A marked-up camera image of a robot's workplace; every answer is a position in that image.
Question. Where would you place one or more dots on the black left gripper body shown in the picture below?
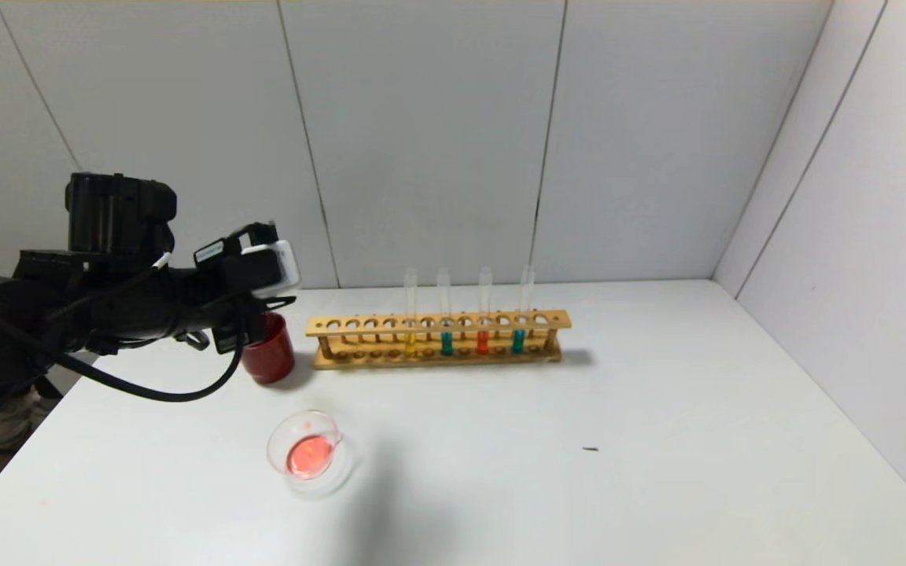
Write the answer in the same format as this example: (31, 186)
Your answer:
(226, 297)

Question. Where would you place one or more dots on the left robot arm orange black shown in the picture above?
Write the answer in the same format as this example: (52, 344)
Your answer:
(115, 314)

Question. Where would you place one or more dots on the test tube with yellow pigment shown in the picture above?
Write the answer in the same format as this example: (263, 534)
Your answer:
(410, 344)

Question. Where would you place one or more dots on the wooden test tube rack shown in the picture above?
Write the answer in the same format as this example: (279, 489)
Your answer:
(437, 322)

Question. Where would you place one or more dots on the test tube with teal pigment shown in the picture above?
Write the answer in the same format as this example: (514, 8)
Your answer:
(446, 343)
(517, 341)

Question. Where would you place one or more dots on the test tube with red pigment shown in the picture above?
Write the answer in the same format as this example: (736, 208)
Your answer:
(483, 343)

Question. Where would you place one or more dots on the dark red cup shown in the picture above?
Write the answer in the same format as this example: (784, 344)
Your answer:
(272, 358)

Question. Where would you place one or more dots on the clear glass beaker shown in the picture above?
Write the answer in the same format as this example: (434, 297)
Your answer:
(311, 460)

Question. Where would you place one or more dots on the white shoe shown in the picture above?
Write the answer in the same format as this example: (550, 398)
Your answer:
(16, 420)

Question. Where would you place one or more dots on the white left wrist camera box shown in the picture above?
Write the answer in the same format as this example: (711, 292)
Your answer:
(276, 271)

